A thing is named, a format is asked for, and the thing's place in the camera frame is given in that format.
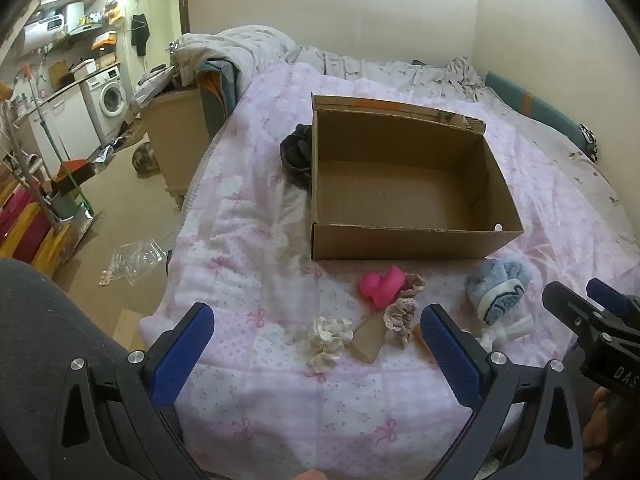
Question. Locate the teal bed cushion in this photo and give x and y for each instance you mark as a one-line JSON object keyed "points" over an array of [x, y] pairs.
{"points": [[540, 105]]}

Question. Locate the dark grey cloth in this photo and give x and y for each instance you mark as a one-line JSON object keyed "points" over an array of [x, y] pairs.
{"points": [[297, 155]]}

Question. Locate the person's right hand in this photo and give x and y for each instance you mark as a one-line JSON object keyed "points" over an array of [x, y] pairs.
{"points": [[612, 425]]}

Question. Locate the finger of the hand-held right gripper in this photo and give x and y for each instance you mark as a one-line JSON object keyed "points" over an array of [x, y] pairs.
{"points": [[615, 302], [572, 310]]}

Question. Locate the pile of clothes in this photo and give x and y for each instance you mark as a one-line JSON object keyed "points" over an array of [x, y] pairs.
{"points": [[152, 85]]}

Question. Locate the white water heater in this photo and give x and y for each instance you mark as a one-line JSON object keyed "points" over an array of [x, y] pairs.
{"points": [[47, 25]]}

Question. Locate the dark hanging garment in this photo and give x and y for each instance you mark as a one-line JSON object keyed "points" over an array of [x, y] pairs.
{"points": [[141, 30]]}

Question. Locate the blue fish plush slipper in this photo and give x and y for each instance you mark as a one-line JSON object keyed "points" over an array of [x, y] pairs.
{"points": [[495, 285]]}

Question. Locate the orange dustpan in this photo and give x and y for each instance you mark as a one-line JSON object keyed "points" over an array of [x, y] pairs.
{"points": [[72, 172]]}

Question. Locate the beige lace scrunchie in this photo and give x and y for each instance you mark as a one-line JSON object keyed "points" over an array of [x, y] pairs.
{"points": [[414, 282], [400, 317]]}

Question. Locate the yellow and red frame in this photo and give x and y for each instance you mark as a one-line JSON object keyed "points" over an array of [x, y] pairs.
{"points": [[25, 230]]}

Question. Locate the grey white duvet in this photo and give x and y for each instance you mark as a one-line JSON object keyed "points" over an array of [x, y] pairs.
{"points": [[235, 47]]}

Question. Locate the pink rubber toy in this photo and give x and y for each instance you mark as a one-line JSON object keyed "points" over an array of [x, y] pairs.
{"points": [[380, 285]]}

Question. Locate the brown cardboard box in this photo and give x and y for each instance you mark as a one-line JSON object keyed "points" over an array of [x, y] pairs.
{"points": [[400, 190]]}

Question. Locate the white kitchen cabinet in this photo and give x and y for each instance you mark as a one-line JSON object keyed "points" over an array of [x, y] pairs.
{"points": [[55, 120]]}

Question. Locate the wooden bedside cabinet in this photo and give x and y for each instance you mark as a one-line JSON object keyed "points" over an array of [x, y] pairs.
{"points": [[175, 145]]}

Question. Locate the white cream scrunchie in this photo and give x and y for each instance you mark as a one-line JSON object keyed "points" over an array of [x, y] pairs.
{"points": [[327, 342]]}

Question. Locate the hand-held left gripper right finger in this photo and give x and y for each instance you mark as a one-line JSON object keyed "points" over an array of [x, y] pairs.
{"points": [[450, 355]]}

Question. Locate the clear plastic wrap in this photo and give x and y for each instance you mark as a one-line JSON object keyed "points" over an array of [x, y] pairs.
{"points": [[135, 260]]}

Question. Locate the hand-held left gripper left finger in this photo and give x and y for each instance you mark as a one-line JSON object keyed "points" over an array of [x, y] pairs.
{"points": [[182, 355]]}

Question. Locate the clear plastic packet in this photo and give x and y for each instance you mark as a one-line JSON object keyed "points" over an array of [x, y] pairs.
{"points": [[370, 342]]}

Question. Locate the white washing machine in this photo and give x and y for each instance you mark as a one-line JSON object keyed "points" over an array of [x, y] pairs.
{"points": [[107, 97]]}

